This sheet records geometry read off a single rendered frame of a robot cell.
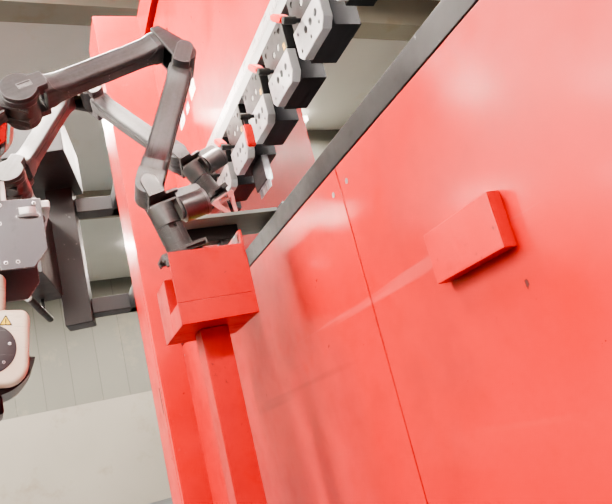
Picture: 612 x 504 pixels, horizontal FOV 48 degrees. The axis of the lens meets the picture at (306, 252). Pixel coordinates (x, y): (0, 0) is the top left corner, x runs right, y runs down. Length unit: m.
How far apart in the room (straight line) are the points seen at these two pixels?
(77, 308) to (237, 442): 1.90
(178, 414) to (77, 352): 8.36
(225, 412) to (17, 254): 0.57
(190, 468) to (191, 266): 1.33
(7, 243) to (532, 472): 1.16
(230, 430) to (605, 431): 0.82
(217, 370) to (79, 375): 9.47
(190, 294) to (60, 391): 9.47
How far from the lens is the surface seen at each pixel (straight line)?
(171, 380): 2.62
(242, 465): 1.41
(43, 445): 10.68
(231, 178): 2.11
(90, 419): 10.77
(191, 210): 1.45
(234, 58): 2.01
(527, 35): 0.79
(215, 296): 1.37
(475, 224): 0.84
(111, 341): 11.02
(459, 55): 0.88
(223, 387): 1.41
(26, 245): 1.60
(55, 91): 1.63
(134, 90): 3.03
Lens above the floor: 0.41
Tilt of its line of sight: 15 degrees up
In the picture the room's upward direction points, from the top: 14 degrees counter-clockwise
